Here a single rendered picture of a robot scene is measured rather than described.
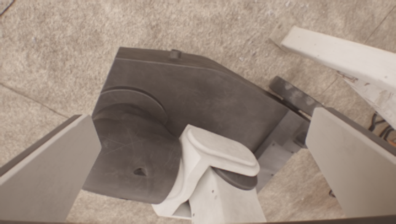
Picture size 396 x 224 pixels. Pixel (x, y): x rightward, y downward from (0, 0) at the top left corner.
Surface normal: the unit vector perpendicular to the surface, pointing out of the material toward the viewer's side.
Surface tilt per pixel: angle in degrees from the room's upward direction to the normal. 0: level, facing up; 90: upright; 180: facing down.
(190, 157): 62
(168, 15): 0
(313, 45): 81
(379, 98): 0
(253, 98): 0
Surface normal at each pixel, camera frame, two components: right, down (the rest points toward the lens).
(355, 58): -0.76, -0.29
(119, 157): 0.46, -0.19
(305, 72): 0.24, 0.50
